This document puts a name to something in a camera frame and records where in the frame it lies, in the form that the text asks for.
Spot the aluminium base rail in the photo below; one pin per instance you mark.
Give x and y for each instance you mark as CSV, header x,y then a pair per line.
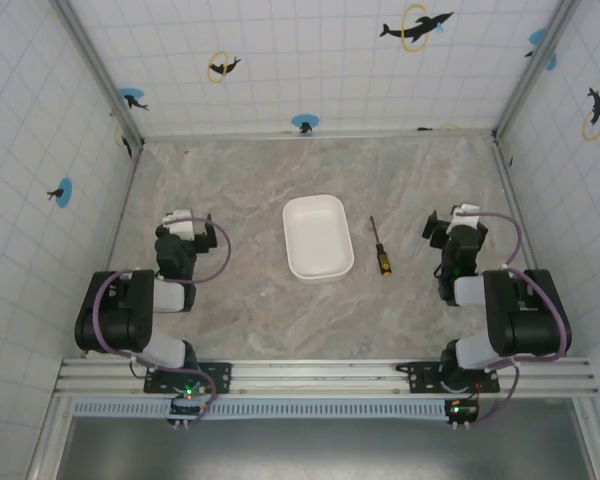
x,y
320,375

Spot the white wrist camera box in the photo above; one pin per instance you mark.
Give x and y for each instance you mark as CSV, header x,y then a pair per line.
x,y
464,212
181,226

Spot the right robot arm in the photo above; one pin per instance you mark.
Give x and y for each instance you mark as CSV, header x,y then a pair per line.
x,y
522,320

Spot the white plastic bin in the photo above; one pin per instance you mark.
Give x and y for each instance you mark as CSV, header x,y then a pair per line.
x,y
317,240

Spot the blue oval diver sticker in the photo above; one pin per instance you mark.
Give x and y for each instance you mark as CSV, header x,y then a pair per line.
x,y
132,97

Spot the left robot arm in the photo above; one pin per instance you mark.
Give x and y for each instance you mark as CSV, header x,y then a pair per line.
x,y
115,320

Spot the blue patch corner sticker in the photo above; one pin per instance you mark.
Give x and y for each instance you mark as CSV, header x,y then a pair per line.
x,y
540,40

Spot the aluminium side floor bar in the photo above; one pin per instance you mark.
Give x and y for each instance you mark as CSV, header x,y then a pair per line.
x,y
517,210
120,215

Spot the grey metal lower panel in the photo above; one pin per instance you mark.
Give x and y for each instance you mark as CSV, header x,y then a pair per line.
x,y
330,450

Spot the black seal corner sticker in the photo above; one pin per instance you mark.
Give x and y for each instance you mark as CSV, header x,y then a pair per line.
x,y
126,145

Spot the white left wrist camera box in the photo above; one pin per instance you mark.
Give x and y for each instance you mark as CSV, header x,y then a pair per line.
x,y
181,226

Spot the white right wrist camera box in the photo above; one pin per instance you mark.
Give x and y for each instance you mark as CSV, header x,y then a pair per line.
x,y
464,212

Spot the blue circle seal sticker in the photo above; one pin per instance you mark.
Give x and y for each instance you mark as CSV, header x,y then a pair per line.
x,y
62,192

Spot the blue circle penguin sticker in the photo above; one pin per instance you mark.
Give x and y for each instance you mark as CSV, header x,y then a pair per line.
x,y
305,122

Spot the aluminium corner post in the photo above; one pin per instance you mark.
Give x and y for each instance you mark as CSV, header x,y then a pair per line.
x,y
102,75
535,70

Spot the aluminium back floor bar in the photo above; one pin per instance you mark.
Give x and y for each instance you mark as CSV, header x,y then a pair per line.
x,y
320,135

